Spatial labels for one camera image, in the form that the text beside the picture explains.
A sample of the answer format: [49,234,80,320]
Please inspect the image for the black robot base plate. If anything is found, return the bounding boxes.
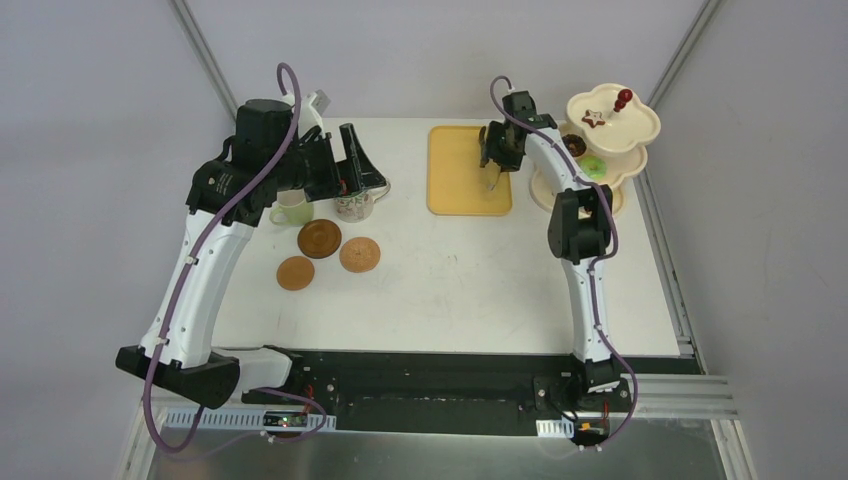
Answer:
[241,349,704,437]

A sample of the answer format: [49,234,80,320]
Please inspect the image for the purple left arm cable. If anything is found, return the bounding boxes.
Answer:
[141,62,303,456]

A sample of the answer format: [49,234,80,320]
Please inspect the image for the yellow plastic tray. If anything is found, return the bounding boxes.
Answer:
[427,125,513,216]

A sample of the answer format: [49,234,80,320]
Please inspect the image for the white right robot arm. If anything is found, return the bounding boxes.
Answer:
[478,91,620,410]

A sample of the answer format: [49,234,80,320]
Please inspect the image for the aluminium frame post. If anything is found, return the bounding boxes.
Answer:
[167,0,239,124]
[648,0,725,110]

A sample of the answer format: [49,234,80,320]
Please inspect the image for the light woven round coaster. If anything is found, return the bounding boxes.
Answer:
[339,237,381,273]

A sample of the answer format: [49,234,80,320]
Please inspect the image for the chocolate sprinkled donut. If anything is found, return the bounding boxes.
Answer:
[562,133,587,158]

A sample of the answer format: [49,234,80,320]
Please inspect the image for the floral mug with green inside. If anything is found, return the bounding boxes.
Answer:
[333,185,391,223]

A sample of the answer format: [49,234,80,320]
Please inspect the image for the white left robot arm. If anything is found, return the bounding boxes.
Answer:
[115,99,387,409]

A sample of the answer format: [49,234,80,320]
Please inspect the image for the light green mug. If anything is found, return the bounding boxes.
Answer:
[269,201,314,227]

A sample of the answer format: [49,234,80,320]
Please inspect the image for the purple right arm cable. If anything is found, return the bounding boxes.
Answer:
[489,75,641,446]

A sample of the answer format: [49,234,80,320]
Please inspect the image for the right aluminium frame post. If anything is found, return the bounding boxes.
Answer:
[648,0,725,110]

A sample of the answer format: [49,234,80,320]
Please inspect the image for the left aluminium frame post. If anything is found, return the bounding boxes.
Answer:
[167,0,239,124]

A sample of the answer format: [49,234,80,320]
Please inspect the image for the orange round coaster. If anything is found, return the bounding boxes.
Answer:
[276,256,315,291]

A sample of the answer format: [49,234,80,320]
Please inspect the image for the cream three-tier cake stand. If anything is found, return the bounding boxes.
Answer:
[544,83,661,216]

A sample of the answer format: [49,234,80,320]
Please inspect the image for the dark brown wooden coaster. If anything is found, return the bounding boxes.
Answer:
[297,219,342,259]

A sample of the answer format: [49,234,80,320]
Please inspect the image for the right white slotted cable duct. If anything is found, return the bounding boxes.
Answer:
[535,417,575,439]

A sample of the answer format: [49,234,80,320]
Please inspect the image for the metal tongs with black tips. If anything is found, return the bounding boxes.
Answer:
[478,127,501,191]

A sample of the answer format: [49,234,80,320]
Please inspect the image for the green frosted donut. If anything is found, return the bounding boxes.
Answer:
[578,155,607,181]

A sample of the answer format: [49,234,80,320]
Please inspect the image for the star-shaped chocolate cookie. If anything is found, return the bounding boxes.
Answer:
[581,109,607,129]

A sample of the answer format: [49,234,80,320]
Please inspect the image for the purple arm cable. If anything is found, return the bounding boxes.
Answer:
[489,75,641,446]
[141,62,303,456]

